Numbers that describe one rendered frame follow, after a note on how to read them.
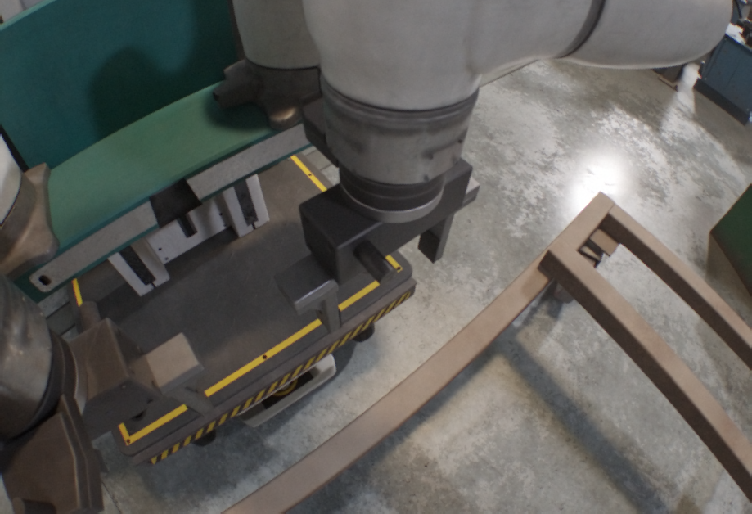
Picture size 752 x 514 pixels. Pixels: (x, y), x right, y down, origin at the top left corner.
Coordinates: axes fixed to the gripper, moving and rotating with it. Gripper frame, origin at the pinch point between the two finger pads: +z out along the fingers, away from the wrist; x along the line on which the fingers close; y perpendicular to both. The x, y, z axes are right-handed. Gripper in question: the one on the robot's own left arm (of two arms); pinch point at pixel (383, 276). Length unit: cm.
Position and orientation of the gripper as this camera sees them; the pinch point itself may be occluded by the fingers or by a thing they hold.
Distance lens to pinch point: 39.5
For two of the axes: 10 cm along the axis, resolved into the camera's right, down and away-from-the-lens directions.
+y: 6.2, 6.4, -4.5
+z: -0.3, 6.0, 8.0
